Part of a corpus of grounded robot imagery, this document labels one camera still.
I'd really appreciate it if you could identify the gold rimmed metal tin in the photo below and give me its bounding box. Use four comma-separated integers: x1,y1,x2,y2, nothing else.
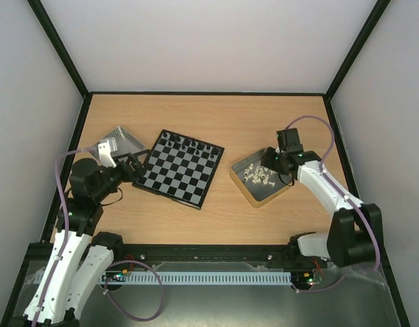
230,148,294,208

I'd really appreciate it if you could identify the left circuit board with LED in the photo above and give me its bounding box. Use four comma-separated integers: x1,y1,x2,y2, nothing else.
102,269,132,282

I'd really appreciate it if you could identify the black chess pieces row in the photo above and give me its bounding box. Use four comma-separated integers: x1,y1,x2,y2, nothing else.
155,131,223,160

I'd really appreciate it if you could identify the circuit board with led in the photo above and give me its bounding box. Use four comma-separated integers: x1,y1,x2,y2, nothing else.
102,269,132,282
292,270,324,289

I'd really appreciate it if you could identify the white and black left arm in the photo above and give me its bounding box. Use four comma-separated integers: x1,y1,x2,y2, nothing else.
9,142,150,326

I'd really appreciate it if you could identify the right circuit board with LED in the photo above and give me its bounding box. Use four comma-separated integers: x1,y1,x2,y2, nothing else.
292,270,324,289

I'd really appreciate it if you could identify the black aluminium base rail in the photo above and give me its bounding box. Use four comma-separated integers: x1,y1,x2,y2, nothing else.
25,242,387,270

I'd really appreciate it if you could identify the light blue slotted cable duct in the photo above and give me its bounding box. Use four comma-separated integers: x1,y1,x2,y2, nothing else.
109,271,292,286

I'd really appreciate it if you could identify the black and silver chessboard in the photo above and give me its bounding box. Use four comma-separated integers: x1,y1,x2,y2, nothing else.
132,134,224,210

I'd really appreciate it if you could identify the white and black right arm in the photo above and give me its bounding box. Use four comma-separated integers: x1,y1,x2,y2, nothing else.
261,147,381,270

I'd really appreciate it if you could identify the black cage frame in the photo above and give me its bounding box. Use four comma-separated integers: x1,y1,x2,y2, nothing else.
0,0,412,327

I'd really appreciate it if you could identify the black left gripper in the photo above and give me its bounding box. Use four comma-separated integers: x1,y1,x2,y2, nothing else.
93,149,152,202

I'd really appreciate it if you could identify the silver textured metal tray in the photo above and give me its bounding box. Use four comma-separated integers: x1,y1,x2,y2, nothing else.
89,126,146,160

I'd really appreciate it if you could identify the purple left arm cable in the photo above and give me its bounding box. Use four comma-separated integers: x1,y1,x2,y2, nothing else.
31,148,166,327

